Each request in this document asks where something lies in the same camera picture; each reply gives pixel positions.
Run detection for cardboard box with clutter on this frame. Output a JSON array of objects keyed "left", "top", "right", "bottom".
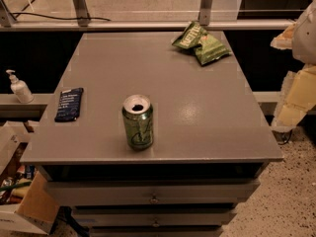
[{"left": 0, "top": 121, "right": 59, "bottom": 234}]

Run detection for grey metal rail frame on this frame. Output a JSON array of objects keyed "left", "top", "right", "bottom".
[{"left": 0, "top": 0, "right": 316, "bottom": 33}]

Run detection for black cable at right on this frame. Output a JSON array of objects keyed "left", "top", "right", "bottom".
[{"left": 276, "top": 128, "right": 294, "bottom": 146}]

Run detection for black cable on floor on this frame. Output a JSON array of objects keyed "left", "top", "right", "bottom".
[{"left": 9, "top": 11, "right": 112, "bottom": 23}]

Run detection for white pump dispenser bottle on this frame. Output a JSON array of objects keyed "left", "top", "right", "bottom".
[{"left": 6, "top": 69, "right": 34, "bottom": 104}]

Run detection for dark blue snack bag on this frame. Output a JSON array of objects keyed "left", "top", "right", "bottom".
[{"left": 54, "top": 88, "right": 84, "bottom": 122}]

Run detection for green jalapeno chip bag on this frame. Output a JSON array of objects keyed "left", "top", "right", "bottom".
[{"left": 172, "top": 22, "right": 230, "bottom": 66}]

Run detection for green soda can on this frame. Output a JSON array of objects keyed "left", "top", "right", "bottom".
[{"left": 121, "top": 95, "right": 153, "bottom": 150}]

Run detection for grey drawer cabinet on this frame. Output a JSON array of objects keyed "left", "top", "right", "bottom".
[{"left": 23, "top": 32, "right": 281, "bottom": 237}]

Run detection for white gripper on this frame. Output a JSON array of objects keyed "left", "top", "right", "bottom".
[{"left": 271, "top": 0, "right": 316, "bottom": 132}]

